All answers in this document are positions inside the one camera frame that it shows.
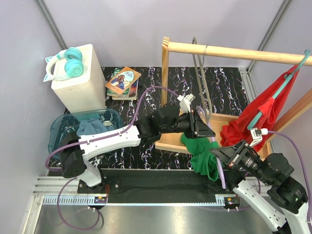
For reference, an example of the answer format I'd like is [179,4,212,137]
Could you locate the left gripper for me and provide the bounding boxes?
[160,109,215,139]

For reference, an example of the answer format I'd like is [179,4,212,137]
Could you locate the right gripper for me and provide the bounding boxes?
[209,137,273,184]

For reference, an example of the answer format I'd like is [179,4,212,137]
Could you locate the purple hanger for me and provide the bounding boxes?
[195,106,226,190]

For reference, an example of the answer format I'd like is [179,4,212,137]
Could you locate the green tank top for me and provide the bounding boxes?
[180,134,219,181]

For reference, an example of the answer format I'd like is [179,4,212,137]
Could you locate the grey hanger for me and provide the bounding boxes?
[192,37,212,122]

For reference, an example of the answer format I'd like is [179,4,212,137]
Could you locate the blue tank top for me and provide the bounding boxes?
[77,118,113,136]

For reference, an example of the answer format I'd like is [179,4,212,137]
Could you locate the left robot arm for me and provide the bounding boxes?
[59,103,215,193]

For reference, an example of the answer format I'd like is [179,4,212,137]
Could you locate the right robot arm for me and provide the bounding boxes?
[210,140,312,234]

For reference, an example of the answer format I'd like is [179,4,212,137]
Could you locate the red tank top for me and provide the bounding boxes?
[220,65,299,147]

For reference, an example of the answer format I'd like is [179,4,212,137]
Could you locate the teal hanger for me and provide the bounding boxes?
[247,49,311,130]

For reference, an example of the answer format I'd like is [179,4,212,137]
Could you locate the wooden clothes rack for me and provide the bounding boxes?
[155,37,312,154]

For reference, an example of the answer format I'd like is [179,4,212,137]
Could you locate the green bottom book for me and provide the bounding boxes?
[105,67,141,100]

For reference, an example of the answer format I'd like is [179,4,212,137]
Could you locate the orange top book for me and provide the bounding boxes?
[105,66,141,96]

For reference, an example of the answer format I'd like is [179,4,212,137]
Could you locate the teal plastic bin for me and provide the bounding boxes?
[48,109,123,153]

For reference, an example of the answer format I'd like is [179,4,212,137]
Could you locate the white box stand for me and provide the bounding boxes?
[51,44,105,113]

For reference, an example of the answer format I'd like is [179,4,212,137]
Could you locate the teal cat-ear headphones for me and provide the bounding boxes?
[43,47,84,82]

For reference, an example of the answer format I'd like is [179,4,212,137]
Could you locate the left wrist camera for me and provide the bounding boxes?
[177,94,195,113]

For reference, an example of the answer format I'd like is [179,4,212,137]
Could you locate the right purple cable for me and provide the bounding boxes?
[267,130,312,227]

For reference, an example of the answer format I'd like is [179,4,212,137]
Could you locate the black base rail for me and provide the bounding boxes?
[78,168,234,206]

